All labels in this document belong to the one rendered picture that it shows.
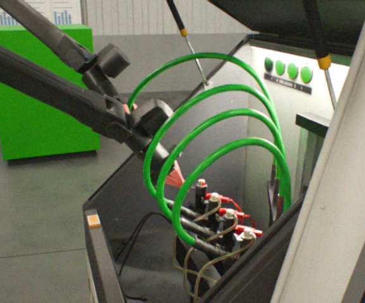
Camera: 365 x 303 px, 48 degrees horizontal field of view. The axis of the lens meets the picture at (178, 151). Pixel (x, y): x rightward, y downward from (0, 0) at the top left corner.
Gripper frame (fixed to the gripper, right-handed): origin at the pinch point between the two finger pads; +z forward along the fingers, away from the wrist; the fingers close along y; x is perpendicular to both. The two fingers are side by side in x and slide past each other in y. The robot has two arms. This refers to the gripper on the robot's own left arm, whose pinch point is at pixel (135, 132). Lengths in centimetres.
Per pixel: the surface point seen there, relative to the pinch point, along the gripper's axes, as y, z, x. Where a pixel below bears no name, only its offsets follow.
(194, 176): -27.7, 20.2, -15.7
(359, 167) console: -33, 34, -37
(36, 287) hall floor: 90, 1, 147
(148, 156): -17.8, 10.4, -6.9
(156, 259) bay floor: 15.0, 28.2, 25.9
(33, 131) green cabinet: 233, -137, 187
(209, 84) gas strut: 28.7, -2.9, -16.4
